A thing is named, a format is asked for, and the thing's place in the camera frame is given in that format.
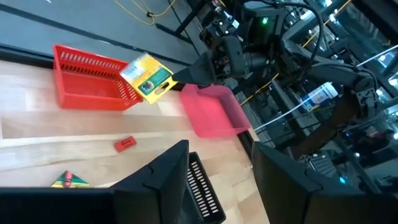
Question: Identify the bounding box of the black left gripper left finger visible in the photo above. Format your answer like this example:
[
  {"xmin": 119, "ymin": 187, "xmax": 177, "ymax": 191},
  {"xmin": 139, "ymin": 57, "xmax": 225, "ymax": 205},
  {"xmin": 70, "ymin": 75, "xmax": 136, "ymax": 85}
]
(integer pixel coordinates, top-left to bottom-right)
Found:
[{"xmin": 0, "ymin": 139, "xmax": 190, "ymax": 224}]

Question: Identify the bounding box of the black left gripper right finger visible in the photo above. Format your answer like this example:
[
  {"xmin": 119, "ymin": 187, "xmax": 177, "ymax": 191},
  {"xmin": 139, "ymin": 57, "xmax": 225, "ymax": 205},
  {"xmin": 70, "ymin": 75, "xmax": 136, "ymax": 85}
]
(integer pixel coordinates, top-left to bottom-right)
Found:
[{"xmin": 251, "ymin": 141, "xmax": 398, "ymax": 224}]

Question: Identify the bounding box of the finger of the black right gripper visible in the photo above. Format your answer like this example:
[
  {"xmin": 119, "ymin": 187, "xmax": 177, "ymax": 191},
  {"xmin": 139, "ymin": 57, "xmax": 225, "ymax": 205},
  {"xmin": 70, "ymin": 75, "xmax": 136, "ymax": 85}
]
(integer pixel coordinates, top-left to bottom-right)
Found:
[{"xmin": 172, "ymin": 50, "xmax": 218, "ymax": 87}]

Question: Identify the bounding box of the yellow green crayon box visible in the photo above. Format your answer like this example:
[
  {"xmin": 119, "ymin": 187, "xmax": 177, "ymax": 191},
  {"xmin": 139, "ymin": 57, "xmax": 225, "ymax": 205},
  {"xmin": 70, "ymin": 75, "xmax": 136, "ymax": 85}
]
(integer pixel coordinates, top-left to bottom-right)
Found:
[
  {"xmin": 119, "ymin": 52, "xmax": 178, "ymax": 105},
  {"xmin": 50, "ymin": 170, "xmax": 91, "ymax": 189}
]

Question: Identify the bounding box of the red eraser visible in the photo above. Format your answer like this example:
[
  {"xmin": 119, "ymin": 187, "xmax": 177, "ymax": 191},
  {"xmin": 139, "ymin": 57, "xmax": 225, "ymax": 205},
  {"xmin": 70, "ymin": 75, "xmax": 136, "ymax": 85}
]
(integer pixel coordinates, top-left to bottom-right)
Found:
[{"xmin": 113, "ymin": 136, "xmax": 137, "ymax": 153}]

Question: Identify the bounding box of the black desk foot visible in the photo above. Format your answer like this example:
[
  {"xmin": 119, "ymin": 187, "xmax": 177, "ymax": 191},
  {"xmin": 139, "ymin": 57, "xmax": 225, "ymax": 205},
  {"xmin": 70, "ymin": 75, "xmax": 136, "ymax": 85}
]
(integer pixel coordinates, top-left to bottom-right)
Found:
[{"xmin": 154, "ymin": 0, "xmax": 213, "ymax": 45}]

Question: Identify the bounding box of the pink plastic tray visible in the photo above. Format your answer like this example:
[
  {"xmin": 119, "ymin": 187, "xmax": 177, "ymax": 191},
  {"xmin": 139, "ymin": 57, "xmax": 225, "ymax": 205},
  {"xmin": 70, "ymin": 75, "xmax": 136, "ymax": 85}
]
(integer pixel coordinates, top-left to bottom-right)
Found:
[{"xmin": 179, "ymin": 83, "xmax": 252, "ymax": 139}]

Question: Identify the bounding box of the black slotted plastic basket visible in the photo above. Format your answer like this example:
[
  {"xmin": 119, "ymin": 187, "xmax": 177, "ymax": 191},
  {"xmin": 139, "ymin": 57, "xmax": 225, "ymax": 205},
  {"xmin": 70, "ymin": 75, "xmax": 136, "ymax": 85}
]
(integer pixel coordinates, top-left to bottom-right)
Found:
[{"xmin": 178, "ymin": 151, "xmax": 227, "ymax": 224}]

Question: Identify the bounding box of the white bottle blue label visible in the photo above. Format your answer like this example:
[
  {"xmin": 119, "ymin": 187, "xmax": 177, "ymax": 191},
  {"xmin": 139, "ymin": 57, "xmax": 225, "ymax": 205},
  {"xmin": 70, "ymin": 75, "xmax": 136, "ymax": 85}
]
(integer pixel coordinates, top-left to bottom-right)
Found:
[{"xmin": 303, "ymin": 82, "xmax": 339, "ymax": 111}]

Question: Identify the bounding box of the red slotted plastic basket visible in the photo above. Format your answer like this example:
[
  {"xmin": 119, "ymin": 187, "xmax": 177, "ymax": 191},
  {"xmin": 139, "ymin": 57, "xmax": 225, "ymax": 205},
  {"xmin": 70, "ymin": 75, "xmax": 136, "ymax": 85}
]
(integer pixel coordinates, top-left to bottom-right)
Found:
[{"xmin": 52, "ymin": 44, "xmax": 144, "ymax": 111}]

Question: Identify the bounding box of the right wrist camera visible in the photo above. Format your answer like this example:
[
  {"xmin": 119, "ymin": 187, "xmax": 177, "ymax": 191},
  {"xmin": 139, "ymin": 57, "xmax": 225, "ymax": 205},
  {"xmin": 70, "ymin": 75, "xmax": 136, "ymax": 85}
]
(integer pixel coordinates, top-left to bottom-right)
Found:
[{"xmin": 200, "ymin": 6, "xmax": 241, "ymax": 42}]

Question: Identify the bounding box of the yellow cable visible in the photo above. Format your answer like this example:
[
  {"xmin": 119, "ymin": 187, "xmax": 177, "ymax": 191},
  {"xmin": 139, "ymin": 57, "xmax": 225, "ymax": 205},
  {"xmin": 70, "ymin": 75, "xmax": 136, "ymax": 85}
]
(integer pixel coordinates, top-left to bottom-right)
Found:
[{"xmin": 113, "ymin": 0, "xmax": 178, "ymax": 26}]

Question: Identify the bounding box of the white cable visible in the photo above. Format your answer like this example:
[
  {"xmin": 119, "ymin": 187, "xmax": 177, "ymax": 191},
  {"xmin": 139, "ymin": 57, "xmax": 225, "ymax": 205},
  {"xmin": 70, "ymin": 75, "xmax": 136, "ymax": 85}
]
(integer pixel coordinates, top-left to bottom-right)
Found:
[{"xmin": 254, "ymin": 45, "xmax": 398, "ymax": 131}]

